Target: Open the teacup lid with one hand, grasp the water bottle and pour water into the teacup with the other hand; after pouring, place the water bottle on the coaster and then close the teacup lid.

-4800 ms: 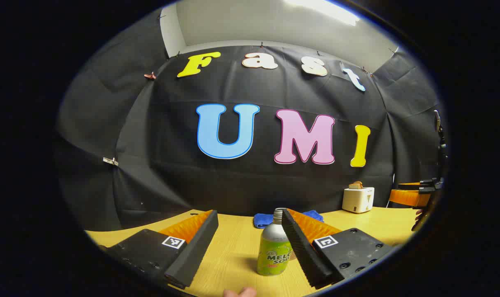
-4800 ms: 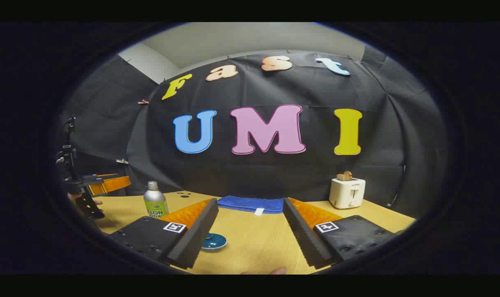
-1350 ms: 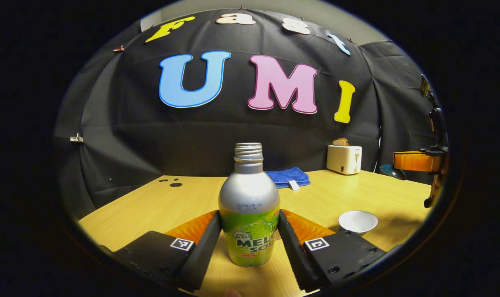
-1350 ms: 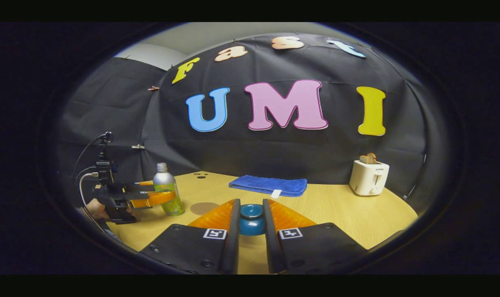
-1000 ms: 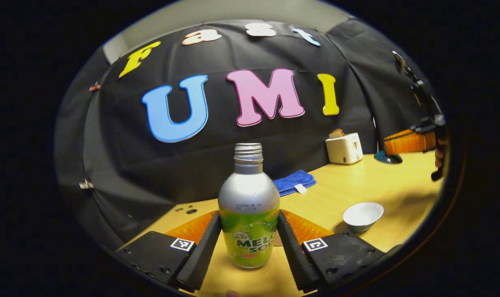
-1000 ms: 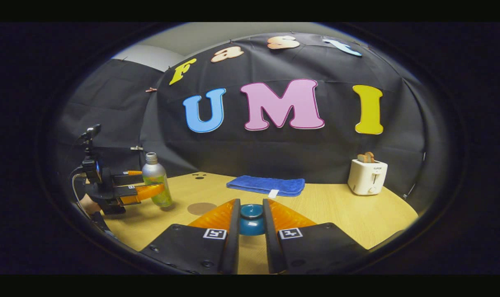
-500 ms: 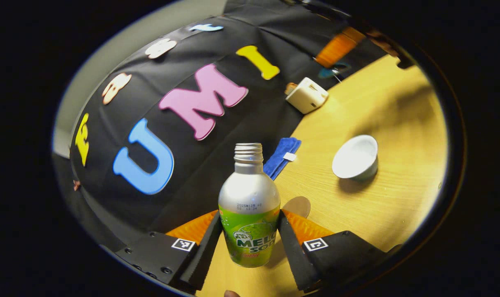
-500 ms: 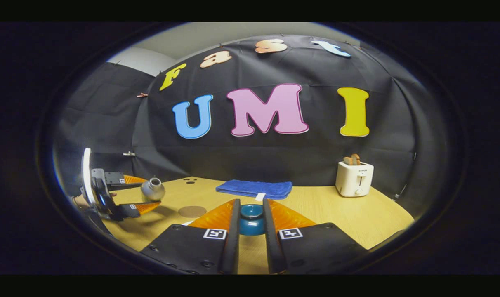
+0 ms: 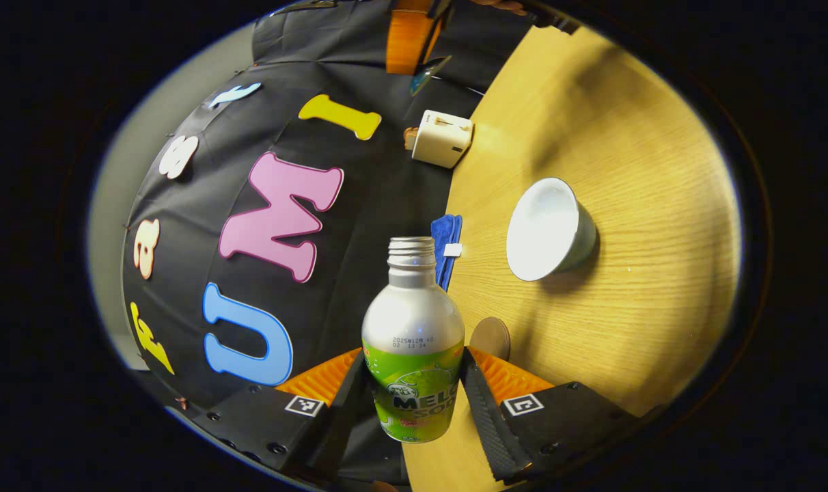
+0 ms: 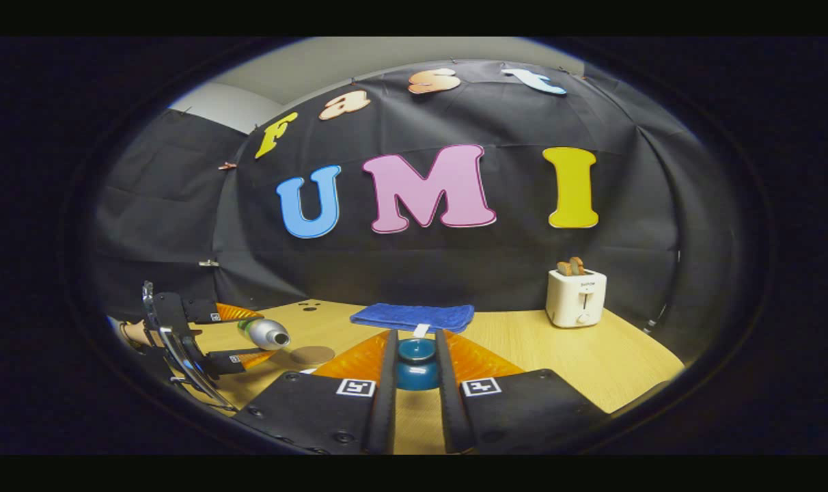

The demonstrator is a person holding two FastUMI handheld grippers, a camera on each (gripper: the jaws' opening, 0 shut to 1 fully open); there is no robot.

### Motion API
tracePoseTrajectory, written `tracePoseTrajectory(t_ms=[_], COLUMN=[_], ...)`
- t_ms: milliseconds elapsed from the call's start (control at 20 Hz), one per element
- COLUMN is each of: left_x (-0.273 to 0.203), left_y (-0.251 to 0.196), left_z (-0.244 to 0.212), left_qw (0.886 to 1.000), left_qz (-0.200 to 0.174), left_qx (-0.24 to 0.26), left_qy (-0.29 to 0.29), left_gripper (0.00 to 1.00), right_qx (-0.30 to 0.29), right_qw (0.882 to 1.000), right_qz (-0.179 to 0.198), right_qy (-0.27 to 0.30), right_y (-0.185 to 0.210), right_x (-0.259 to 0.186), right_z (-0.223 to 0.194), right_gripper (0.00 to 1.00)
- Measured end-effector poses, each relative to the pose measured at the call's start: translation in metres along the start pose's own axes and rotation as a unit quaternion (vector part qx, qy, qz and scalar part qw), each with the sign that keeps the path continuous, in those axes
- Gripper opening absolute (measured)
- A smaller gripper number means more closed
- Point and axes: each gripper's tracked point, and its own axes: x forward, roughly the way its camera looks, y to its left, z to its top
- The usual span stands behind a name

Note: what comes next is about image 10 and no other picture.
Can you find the brown round coaster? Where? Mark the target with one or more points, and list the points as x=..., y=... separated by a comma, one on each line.
x=313, y=354

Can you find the silver green water bottle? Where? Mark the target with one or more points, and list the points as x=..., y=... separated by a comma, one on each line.
x=264, y=333

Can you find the blue teacup lid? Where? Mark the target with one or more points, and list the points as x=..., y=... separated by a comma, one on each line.
x=416, y=350

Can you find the black backdrop cloth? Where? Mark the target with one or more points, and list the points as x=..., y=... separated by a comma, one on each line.
x=455, y=273

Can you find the blue teacup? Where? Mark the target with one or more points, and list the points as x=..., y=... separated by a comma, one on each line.
x=417, y=376

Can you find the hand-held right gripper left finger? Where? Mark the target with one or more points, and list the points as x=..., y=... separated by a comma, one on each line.
x=384, y=410

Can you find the toast slice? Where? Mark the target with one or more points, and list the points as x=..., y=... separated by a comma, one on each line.
x=563, y=268
x=577, y=266

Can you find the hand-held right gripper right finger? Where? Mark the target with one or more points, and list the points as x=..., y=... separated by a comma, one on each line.
x=451, y=417

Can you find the blue folded towel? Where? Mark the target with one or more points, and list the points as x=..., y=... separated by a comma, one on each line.
x=414, y=316

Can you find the white toaster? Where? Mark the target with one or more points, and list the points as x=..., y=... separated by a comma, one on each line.
x=576, y=301

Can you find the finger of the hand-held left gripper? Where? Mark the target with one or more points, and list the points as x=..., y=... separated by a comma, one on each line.
x=240, y=360
x=229, y=313

